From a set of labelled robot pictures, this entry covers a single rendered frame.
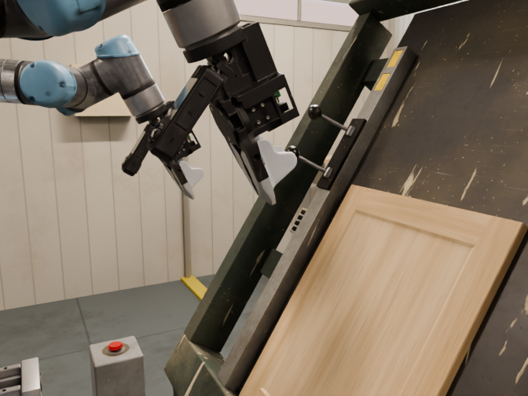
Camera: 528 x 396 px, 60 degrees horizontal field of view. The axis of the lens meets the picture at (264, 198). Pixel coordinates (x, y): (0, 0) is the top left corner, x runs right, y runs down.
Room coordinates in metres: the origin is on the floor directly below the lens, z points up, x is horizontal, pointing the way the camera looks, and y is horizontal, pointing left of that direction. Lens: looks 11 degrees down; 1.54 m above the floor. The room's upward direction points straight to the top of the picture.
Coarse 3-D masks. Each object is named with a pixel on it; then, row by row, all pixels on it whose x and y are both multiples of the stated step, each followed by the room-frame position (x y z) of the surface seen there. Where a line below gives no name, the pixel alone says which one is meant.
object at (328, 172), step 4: (288, 148) 1.13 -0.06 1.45; (292, 148) 1.13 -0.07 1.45; (296, 148) 1.14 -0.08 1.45; (296, 152) 1.13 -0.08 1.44; (296, 156) 1.13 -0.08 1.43; (300, 156) 1.14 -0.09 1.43; (304, 160) 1.14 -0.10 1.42; (308, 160) 1.14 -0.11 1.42; (308, 164) 1.14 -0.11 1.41; (312, 164) 1.13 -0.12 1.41; (316, 164) 1.14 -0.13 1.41; (316, 168) 1.13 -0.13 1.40; (320, 168) 1.13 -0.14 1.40; (328, 168) 1.13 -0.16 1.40; (324, 172) 1.13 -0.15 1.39; (328, 172) 1.12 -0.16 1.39; (324, 176) 1.12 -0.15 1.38; (328, 176) 1.12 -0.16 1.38
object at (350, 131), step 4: (316, 104) 1.17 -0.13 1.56; (308, 108) 1.17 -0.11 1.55; (312, 108) 1.16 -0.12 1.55; (316, 108) 1.16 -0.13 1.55; (320, 108) 1.16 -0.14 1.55; (308, 112) 1.17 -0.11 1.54; (312, 112) 1.16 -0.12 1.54; (316, 112) 1.16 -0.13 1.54; (320, 112) 1.16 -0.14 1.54; (312, 116) 1.16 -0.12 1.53; (316, 116) 1.16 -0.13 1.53; (320, 116) 1.17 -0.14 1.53; (324, 116) 1.17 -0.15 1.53; (328, 120) 1.17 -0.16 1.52; (332, 120) 1.16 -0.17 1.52; (336, 124) 1.16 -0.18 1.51; (340, 124) 1.16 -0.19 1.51; (340, 128) 1.16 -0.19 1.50; (344, 128) 1.16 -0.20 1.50; (348, 128) 1.16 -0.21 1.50; (352, 128) 1.15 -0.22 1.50; (348, 132) 1.15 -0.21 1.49; (352, 132) 1.15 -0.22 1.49; (348, 136) 1.16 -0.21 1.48
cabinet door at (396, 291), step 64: (384, 192) 0.98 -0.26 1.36; (320, 256) 1.02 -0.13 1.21; (384, 256) 0.88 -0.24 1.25; (448, 256) 0.77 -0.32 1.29; (512, 256) 0.69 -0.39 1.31; (320, 320) 0.91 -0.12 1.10; (384, 320) 0.78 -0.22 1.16; (448, 320) 0.69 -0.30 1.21; (256, 384) 0.93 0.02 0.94; (320, 384) 0.80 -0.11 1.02; (384, 384) 0.70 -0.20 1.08; (448, 384) 0.64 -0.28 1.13
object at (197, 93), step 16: (192, 80) 0.52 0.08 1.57; (208, 80) 0.50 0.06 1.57; (192, 96) 0.50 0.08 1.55; (208, 96) 0.51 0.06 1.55; (176, 112) 0.50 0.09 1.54; (192, 112) 0.50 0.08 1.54; (160, 128) 0.50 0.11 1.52; (176, 128) 0.50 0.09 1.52; (160, 144) 0.49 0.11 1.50; (176, 144) 0.50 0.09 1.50
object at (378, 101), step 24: (408, 48) 1.21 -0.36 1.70; (384, 72) 1.22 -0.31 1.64; (384, 96) 1.18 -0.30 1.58; (360, 144) 1.14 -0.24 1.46; (336, 192) 1.11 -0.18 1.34; (312, 216) 1.10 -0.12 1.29; (312, 240) 1.08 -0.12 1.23; (288, 264) 1.06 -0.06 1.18; (264, 288) 1.08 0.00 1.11; (288, 288) 1.05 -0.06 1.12; (264, 312) 1.03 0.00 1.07; (240, 336) 1.04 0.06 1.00; (264, 336) 1.02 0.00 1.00; (240, 360) 1.00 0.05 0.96
